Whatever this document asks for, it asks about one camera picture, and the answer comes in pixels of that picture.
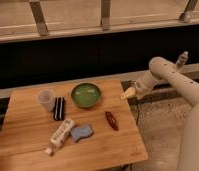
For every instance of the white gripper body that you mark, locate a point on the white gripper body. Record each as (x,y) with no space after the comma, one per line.
(145,84)

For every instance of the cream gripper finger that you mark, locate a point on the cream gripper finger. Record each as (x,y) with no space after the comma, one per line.
(129,93)

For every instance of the red brown chili pepper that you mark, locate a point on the red brown chili pepper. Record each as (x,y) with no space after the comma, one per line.
(111,120)

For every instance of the green ceramic bowl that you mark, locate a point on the green ceramic bowl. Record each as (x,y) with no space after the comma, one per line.
(86,95)

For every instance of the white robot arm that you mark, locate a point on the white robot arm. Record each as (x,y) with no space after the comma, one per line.
(162,69)

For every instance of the clear plastic bottle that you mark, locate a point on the clear plastic bottle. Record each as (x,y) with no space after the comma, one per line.
(181,61)

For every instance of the blue sponge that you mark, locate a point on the blue sponge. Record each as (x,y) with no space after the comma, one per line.
(81,132)

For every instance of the black white striped eraser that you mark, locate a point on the black white striped eraser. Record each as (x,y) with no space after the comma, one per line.
(59,109)

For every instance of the white toothpaste tube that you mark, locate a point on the white toothpaste tube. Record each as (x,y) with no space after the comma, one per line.
(58,137)

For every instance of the translucent plastic cup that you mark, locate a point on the translucent plastic cup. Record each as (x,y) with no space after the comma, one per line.
(47,99)

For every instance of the right metal railing post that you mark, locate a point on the right metal railing post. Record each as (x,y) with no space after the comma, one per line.
(186,15)

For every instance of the metal railing post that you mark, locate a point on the metal railing post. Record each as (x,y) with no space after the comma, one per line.
(37,12)
(186,15)
(105,14)

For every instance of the middle metal railing post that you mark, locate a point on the middle metal railing post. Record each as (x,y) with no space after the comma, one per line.
(105,14)

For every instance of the left metal railing post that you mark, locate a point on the left metal railing post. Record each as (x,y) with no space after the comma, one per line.
(37,12)

